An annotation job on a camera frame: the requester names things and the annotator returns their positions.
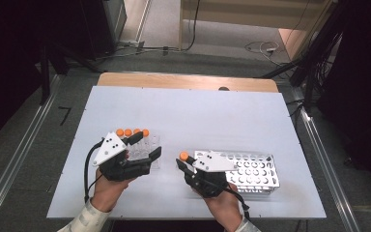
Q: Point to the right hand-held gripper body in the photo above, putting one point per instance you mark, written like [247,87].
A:
[209,185]

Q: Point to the white metal test tube rack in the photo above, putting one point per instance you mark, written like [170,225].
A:
[257,174]

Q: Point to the black cabinet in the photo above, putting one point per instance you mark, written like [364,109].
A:
[87,25]

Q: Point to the person's left hand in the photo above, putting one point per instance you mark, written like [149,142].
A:
[104,193]

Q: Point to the orange-capped test tube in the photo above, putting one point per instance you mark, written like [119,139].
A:
[145,132]
[183,156]
[128,132]
[136,131]
[119,132]

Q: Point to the dark round table cap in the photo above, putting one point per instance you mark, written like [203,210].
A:
[223,88]

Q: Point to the metal floor rail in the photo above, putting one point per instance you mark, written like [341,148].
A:
[16,151]
[322,154]

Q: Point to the wooden table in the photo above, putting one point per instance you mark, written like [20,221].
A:
[174,82]

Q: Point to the beige wooden furniture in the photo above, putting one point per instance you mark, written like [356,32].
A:
[254,13]

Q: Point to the black metal stand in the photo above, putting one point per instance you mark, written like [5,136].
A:
[309,90]
[45,80]

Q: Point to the clear acrylic test tube rack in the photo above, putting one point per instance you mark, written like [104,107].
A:
[154,141]

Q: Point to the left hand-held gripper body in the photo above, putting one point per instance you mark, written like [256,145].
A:
[119,170]

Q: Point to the person's right hand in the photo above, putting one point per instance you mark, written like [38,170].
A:
[225,209]

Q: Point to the black curtain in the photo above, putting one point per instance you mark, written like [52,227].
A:
[6,64]
[367,96]

